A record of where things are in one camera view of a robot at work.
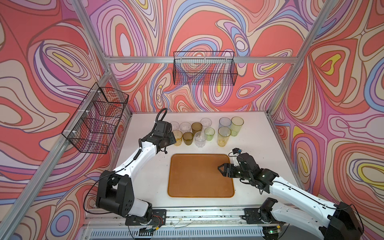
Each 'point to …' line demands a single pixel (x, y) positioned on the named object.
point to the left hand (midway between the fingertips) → (172, 137)
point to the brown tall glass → (196, 127)
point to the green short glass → (209, 132)
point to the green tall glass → (237, 122)
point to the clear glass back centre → (206, 122)
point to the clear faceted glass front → (200, 138)
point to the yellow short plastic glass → (178, 136)
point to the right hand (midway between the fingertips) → (224, 171)
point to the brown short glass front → (188, 138)
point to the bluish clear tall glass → (225, 121)
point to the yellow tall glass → (223, 135)
